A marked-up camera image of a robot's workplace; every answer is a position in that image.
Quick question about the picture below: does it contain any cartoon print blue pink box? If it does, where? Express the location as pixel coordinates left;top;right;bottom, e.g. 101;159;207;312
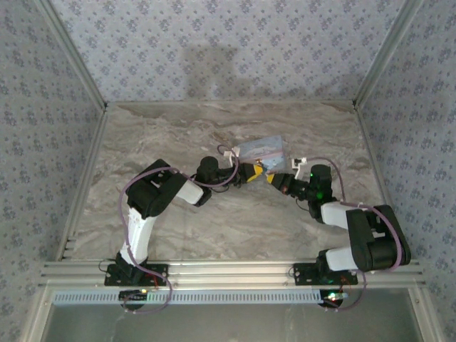
237;134;288;172

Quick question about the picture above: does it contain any small circuit board with light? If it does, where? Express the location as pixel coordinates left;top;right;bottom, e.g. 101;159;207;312
118;289;150;304
319;289;349;309

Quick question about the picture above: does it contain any grey metal sheet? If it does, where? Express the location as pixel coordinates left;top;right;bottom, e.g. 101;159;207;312
41;302;423;342

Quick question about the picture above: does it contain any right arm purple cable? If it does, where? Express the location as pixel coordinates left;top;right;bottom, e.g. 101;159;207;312
306;156;405;313

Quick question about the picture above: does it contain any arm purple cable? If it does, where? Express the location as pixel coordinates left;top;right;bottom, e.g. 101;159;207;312
119;144;238;314
306;156;405;313

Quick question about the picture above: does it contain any aluminium side rail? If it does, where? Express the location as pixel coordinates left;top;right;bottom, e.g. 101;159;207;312
55;106;110;263
354;105;427;286

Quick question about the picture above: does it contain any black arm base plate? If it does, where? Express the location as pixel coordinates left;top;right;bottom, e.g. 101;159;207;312
292;262;359;286
103;262;170;286

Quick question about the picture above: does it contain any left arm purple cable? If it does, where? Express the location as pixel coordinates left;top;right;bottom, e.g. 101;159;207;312
119;144;238;314

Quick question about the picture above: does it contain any wide aluminium base rail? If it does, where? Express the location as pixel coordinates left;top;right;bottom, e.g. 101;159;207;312
39;261;427;288

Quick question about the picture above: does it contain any grey slotted cable duct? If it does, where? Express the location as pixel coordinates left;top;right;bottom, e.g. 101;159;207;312
52;288;323;306

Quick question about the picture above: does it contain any aluminium corner post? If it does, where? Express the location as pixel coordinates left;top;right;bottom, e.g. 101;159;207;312
352;0;427;108
35;0;108;108

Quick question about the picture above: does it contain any aluminium frame leg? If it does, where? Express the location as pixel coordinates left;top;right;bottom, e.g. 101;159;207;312
20;284;54;342
409;286;446;342

